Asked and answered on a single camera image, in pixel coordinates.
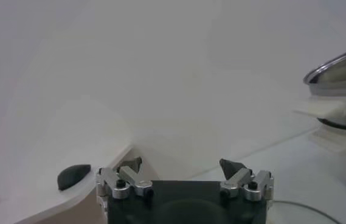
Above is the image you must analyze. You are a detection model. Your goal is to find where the black computer mouse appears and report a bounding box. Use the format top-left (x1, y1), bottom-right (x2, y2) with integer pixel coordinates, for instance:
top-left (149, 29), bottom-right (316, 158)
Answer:
top-left (57, 164), bottom-right (92, 192)

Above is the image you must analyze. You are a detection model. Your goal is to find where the stainless steel steamer basket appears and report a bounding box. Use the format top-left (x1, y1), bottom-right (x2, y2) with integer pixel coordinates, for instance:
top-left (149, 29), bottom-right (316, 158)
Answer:
top-left (302, 44), bottom-right (346, 132)

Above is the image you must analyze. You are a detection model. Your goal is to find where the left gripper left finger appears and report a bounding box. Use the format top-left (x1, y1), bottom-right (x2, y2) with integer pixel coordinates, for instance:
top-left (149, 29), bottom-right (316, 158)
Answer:
top-left (96, 156), bottom-right (154, 200)

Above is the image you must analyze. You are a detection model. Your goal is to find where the glass lid cream handle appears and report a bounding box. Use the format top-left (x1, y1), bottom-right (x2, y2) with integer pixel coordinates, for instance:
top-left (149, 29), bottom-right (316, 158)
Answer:
top-left (266, 200), bottom-right (344, 224)

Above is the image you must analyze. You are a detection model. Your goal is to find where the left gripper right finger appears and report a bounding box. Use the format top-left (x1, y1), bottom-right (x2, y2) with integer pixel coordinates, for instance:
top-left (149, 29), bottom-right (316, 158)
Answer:
top-left (220, 158), bottom-right (274, 202)

